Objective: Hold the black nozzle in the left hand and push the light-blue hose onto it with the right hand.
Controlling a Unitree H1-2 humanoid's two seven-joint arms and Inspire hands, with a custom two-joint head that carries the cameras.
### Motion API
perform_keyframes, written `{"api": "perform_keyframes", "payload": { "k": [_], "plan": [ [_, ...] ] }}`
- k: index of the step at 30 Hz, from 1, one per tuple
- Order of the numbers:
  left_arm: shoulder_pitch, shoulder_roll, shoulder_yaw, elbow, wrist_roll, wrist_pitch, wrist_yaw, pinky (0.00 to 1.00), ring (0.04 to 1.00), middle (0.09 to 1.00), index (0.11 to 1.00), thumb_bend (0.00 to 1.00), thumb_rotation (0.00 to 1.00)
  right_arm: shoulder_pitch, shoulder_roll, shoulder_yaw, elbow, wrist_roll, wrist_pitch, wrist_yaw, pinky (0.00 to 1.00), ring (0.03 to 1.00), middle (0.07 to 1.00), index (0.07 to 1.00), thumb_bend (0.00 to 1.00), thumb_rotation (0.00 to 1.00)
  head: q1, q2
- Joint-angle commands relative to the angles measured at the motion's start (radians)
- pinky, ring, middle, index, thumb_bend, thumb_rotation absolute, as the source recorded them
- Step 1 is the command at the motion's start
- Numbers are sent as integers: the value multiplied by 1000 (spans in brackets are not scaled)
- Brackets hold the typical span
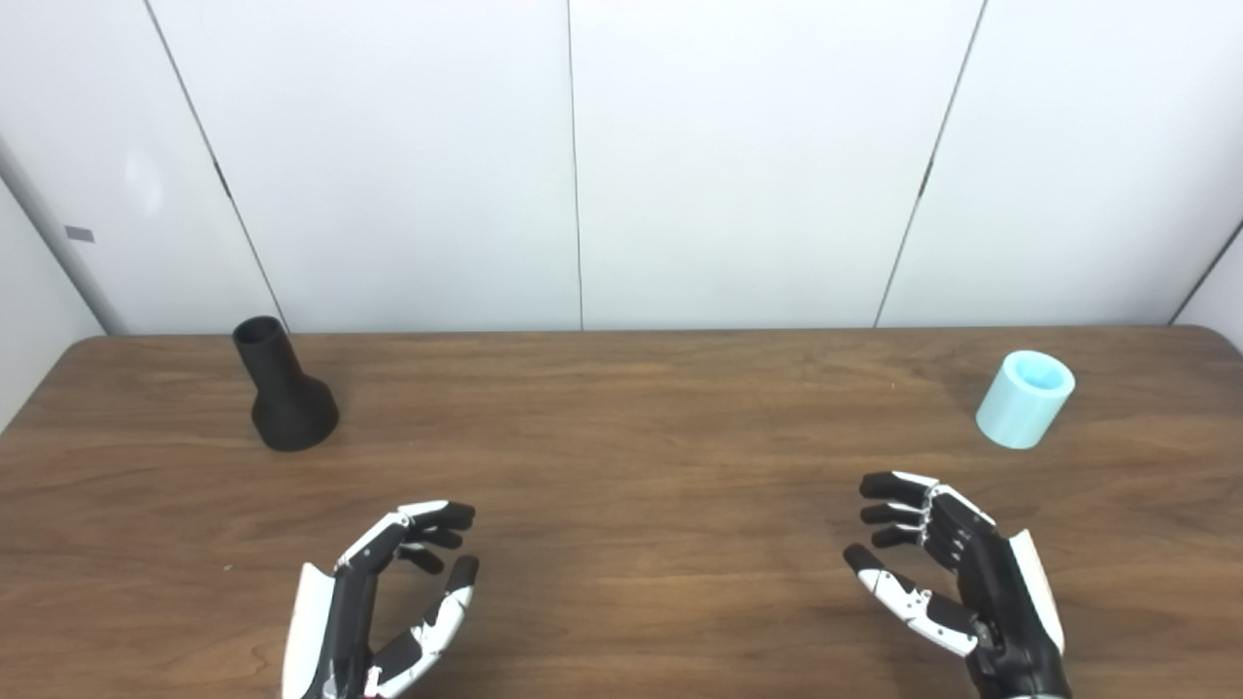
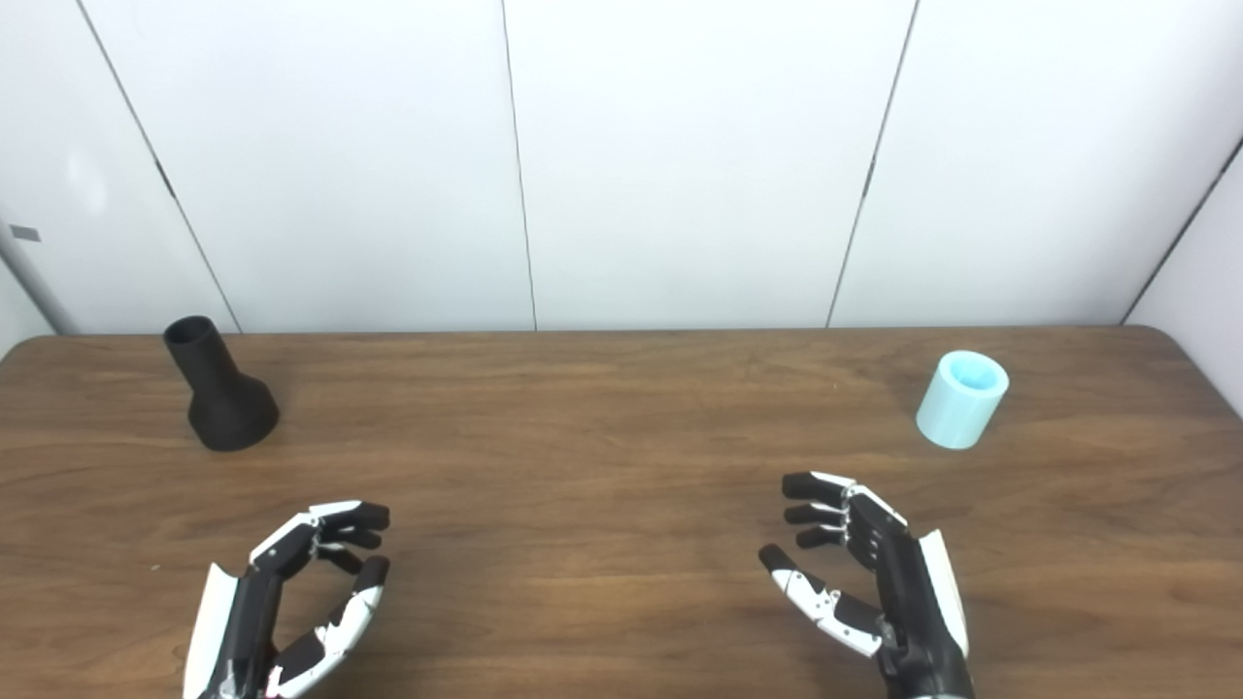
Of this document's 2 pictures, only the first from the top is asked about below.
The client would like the black flared nozzle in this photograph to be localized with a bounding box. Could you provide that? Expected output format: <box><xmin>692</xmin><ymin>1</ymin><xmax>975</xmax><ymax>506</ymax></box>
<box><xmin>232</xmin><ymin>316</ymin><xmax>340</xmax><ymax>452</ymax></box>

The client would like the light blue cylinder cup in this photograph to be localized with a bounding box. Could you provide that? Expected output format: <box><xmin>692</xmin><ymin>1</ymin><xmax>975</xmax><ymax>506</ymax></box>
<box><xmin>975</xmin><ymin>350</ymin><xmax>1077</xmax><ymax>450</ymax></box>

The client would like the white and black left hand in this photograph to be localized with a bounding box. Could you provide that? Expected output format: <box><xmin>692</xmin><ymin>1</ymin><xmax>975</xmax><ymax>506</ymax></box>
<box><xmin>282</xmin><ymin>500</ymin><xmax>480</xmax><ymax>699</ymax></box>

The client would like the white and black right hand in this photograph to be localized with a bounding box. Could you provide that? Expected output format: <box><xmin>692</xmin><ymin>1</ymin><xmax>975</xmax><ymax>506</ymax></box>
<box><xmin>843</xmin><ymin>471</ymin><xmax>1074</xmax><ymax>699</ymax></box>

